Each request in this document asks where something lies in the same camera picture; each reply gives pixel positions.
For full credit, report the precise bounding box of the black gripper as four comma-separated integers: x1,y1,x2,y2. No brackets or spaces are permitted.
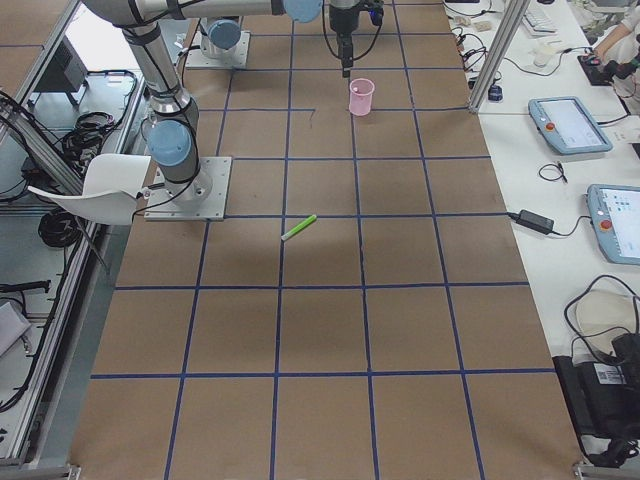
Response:
327,0,384,78

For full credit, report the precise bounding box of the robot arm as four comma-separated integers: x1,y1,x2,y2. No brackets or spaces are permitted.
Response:
84,1,324,206

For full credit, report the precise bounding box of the pink mesh cup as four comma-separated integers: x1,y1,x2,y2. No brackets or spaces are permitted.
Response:
349,78,375,116

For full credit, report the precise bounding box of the green marker pen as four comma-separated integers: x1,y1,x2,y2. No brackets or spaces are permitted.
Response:
280,214,318,242

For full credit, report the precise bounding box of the far blue teach pendant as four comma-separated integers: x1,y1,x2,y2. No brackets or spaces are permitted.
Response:
528,96,613,155

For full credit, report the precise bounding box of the blue teach pendant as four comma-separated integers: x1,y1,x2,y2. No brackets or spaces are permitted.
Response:
528,96,613,155
586,184,639,265

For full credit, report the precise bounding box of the black power adapter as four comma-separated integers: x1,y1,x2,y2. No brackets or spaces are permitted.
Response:
517,210,554,235

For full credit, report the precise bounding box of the white plastic chair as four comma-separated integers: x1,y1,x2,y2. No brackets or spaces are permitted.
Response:
28,153,151,226

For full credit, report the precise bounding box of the near blue teach pendant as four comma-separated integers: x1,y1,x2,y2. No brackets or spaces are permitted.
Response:
586,184,639,265

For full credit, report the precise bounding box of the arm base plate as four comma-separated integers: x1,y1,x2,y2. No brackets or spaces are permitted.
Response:
186,30,250,70
143,157,232,221

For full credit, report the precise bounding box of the aluminium frame post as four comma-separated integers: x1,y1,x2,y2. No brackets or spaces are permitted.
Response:
468,0,529,114

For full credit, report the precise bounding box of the black camera stand base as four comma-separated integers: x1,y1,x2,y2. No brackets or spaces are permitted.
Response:
553,333,639,468

